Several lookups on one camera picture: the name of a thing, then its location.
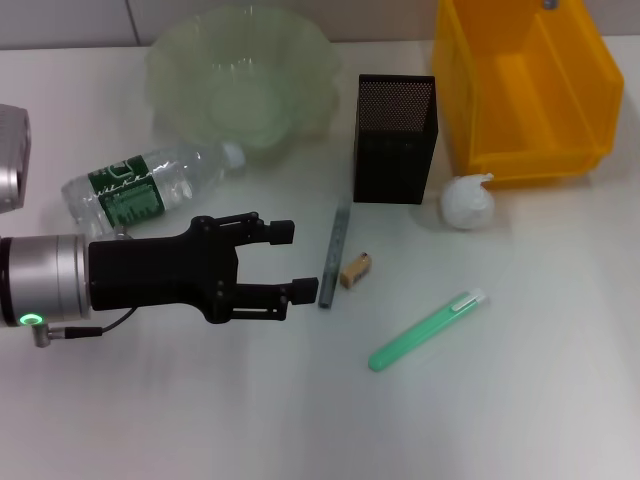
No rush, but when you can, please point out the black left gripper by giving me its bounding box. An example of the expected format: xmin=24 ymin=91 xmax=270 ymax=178
xmin=87 ymin=211 xmax=321 ymax=324

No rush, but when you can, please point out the mint green pen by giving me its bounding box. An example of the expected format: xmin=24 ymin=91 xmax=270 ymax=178
xmin=368 ymin=288 xmax=490 ymax=374

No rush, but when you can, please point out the clear water bottle green label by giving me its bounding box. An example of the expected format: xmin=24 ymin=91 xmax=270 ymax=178
xmin=60 ymin=141 xmax=247 ymax=239

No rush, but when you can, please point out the white paper ball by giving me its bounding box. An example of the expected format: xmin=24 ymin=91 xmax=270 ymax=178
xmin=439 ymin=172 xmax=497 ymax=230

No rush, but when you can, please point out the grey pen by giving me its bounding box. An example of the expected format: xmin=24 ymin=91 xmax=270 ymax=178
xmin=318 ymin=199 xmax=353 ymax=310

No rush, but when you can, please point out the black mesh pen holder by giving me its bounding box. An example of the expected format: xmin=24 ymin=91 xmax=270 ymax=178
xmin=352 ymin=73 xmax=440 ymax=206

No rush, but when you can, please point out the pale green glass fruit bowl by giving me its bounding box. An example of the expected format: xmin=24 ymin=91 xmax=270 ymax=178
xmin=144 ymin=12 xmax=344 ymax=161

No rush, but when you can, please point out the yellow plastic storage bin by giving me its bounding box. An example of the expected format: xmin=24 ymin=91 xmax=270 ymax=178
xmin=431 ymin=0 xmax=626 ymax=190

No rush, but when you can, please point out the black cable with metal connector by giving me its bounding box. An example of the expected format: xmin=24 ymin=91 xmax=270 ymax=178
xmin=29 ymin=304 xmax=139 ymax=349

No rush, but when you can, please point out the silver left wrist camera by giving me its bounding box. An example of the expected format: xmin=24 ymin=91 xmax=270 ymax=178
xmin=0 ymin=103 xmax=32 ymax=214

